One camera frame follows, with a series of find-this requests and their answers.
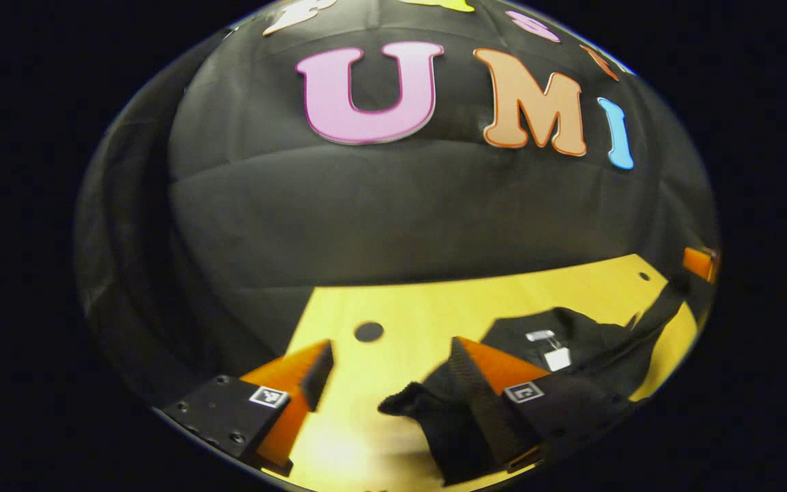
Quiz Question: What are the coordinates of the black backdrop cloth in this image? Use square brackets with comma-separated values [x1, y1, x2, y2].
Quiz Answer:
[74, 0, 721, 411]

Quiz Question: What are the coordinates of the black button shirt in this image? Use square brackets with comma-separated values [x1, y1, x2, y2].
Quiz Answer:
[378, 273, 702, 487]

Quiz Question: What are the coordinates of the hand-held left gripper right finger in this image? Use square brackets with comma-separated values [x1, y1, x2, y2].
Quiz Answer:
[450, 336, 630, 474]

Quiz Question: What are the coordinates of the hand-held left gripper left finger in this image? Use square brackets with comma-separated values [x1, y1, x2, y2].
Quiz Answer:
[161, 340, 335, 478]

